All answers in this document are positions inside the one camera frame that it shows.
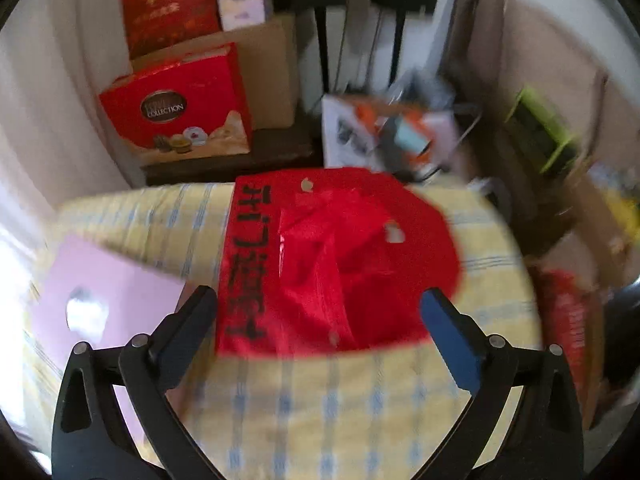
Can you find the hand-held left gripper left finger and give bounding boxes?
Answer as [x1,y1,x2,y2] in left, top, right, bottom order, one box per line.
[52,285,221,480]

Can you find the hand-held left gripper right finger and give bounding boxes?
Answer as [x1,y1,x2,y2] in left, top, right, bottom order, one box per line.
[415,288,586,480]

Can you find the red ribbon-handled gift bag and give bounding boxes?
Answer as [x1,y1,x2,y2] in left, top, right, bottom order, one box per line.
[215,167,462,360]

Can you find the yellow plaid tablecloth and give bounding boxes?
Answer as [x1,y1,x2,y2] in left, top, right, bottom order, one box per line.
[22,182,543,480]

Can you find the red printed shopping bag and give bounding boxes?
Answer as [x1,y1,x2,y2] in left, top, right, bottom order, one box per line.
[537,267,603,401]

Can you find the dark wooden low table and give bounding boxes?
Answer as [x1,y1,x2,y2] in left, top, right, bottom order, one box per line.
[142,127,326,188]

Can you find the light blue hair dryer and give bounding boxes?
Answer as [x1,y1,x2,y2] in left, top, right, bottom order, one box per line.
[382,112,437,161]

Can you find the yellow cloth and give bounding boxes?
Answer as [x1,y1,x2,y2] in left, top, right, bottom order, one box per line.
[597,180,640,261]

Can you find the green framed black cube device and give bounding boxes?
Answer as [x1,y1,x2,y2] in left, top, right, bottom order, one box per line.
[504,85,585,177]

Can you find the white photo-printed box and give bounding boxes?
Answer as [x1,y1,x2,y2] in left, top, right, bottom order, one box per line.
[321,94,388,169]

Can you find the red cookie gift box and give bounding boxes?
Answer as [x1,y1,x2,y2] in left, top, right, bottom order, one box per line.
[98,42,253,167]

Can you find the orange bag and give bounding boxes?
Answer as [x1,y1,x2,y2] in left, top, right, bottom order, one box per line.
[350,99,443,168]

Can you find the white curtain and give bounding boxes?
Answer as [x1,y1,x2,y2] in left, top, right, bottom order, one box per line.
[0,0,146,311]

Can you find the large brown cardboard box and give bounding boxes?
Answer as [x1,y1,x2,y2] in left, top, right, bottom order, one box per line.
[131,14,297,132]

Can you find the beige sofa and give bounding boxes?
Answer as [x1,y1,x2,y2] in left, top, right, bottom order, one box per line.
[440,0,640,271]

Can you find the tall red gift box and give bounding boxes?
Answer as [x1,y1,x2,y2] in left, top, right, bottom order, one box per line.
[120,0,224,59]

